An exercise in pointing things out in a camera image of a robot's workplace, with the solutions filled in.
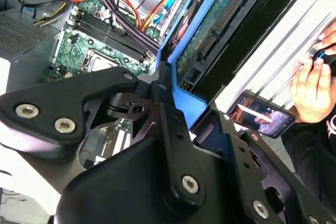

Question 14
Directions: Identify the hard disk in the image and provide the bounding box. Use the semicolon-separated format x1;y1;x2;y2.
156;0;309;130

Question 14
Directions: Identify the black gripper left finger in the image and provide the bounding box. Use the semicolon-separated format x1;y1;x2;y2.
0;60;207;211

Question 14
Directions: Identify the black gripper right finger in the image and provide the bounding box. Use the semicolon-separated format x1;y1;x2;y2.
208;101;336;224

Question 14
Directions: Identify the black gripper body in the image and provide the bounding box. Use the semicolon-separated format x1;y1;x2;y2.
54;137;263;224

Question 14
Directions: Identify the person's bare hand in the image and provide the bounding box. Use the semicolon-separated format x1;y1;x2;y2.
290;22;336;124

